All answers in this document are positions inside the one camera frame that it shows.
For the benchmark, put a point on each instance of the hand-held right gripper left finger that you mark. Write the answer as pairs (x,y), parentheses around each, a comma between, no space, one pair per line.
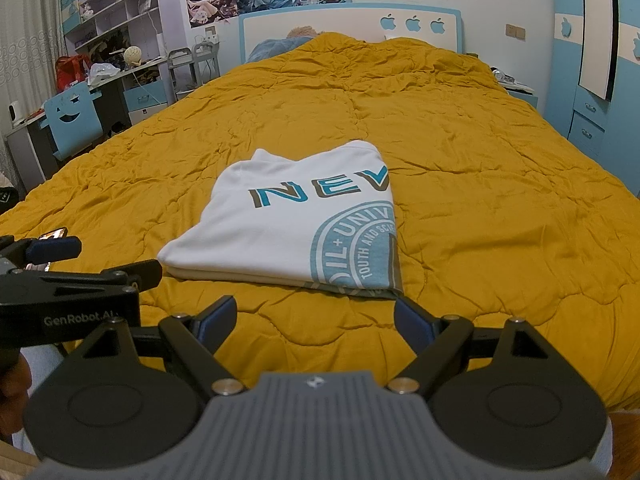
(217,322)

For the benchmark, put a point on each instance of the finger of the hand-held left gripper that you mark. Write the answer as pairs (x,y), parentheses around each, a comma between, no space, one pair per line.
(55,249)
(125,280)

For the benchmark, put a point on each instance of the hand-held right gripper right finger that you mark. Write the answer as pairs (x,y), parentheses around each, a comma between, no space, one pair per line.
(415,325)

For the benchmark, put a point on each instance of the white printed sweatshirt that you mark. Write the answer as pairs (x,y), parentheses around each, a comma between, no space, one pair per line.
(280,225)

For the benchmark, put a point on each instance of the person's left forearm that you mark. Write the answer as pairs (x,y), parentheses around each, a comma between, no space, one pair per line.
(15,400)

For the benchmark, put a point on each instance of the person's light grey clothing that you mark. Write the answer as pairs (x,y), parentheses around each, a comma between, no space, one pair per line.
(40,365)

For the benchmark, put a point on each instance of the blue smiley face chair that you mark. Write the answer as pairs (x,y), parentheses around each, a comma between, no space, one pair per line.
(75,120)

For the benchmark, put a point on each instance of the mustard yellow quilt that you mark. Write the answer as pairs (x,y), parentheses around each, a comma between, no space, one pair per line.
(475,185)

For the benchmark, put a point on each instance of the white desk with blue drawers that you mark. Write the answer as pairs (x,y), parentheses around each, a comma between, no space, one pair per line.
(142,97)

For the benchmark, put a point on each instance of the red bag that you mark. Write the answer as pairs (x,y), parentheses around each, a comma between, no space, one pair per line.
(70,72)

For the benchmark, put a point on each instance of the white plastic bag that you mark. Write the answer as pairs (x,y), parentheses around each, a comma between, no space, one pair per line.
(102,75)

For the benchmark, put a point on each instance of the patterned white curtain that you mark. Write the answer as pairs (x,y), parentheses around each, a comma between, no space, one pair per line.
(30,60)

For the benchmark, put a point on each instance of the cream round ball lamp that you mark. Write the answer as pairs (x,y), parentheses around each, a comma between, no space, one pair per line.
(133,55)

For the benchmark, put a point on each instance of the grey utility cart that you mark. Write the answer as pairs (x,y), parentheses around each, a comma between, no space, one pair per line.
(192,72)

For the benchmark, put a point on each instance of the blue nightstand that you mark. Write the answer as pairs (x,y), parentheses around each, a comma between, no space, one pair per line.
(527,99)

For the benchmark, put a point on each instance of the white blue bookshelf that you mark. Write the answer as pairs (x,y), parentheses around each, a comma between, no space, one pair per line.
(115,0)

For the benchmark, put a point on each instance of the small silver gadget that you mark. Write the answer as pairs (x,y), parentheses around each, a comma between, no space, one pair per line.
(502,76)

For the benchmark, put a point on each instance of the blue pillow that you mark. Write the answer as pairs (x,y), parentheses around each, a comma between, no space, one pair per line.
(272,50)

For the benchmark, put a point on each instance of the blue white wardrobe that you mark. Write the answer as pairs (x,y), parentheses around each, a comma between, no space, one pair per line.
(625,110)

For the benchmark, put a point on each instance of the tan fuzzy object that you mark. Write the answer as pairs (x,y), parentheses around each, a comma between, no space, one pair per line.
(302,32)

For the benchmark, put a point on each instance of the white blue bed headboard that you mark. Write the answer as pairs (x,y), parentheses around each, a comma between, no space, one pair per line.
(345,22)

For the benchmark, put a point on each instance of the black edged wardrobe mirror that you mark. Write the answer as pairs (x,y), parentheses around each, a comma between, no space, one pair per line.
(595,25)

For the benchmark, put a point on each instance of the white security camera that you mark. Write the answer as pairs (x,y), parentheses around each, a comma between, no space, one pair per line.
(16,114)

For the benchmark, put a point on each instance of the white wall socket with plugs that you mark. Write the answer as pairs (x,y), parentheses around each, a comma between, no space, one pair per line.
(207,36)

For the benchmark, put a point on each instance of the pink toned wall poster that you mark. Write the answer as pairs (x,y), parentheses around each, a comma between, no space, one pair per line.
(210,2)

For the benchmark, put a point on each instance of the beige wall switch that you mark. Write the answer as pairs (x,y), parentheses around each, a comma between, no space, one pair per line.
(515,31)

